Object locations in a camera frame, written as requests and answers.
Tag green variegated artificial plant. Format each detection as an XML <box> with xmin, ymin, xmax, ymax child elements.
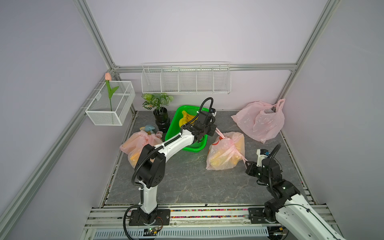
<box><xmin>142</xmin><ymin>93</ymin><xmax>174</xmax><ymax>116</ymax></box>

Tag black ceramic vase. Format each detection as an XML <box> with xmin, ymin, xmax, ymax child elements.
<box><xmin>153</xmin><ymin>107</ymin><xmax>171</xmax><ymax>133</ymax></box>

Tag artificial pink tulip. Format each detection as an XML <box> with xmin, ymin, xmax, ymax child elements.
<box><xmin>105</xmin><ymin>73</ymin><xmax>119</xmax><ymax>111</ymax></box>

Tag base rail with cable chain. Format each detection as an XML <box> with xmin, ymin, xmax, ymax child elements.
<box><xmin>80</xmin><ymin>205</ymin><xmax>295</xmax><ymax>240</ymax></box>

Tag yellow banana bunch in basket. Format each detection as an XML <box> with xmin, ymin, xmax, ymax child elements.
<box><xmin>179</xmin><ymin>111</ymin><xmax>196</xmax><ymax>128</ymax></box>

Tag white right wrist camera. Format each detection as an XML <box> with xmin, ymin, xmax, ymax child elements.
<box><xmin>257</xmin><ymin>149</ymin><xmax>270</xmax><ymax>167</ymax></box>

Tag pink peach printed bag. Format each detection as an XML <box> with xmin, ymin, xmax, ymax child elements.
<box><xmin>206</xmin><ymin>128</ymin><xmax>247</xmax><ymax>171</ymax></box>

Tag green plastic basket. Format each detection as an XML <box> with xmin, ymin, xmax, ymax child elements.
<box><xmin>165</xmin><ymin>105</ymin><xmax>208</xmax><ymax>153</ymax></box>

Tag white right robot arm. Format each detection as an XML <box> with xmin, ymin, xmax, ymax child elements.
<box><xmin>245</xmin><ymin>157</ymin><xmax>344</xmax><ymax>240</ymax></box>

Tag plain pink plastic bag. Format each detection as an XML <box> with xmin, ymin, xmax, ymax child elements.
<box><xmin>232</xmin><ymin>99</ymin><xmax>285</xmax><ymax>144</ymax></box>

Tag white wire wall basket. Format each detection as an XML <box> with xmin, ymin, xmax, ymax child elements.
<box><xmin>85</xmin><ymin>81</ymin><xmax>136</xmax><ymax>126</ymax></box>

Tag white wire wall shelf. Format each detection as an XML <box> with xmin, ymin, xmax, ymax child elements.
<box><xmin>141</xmin><ymin>62</ymin><xmax>232</xmax><ymax>95</ymax></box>

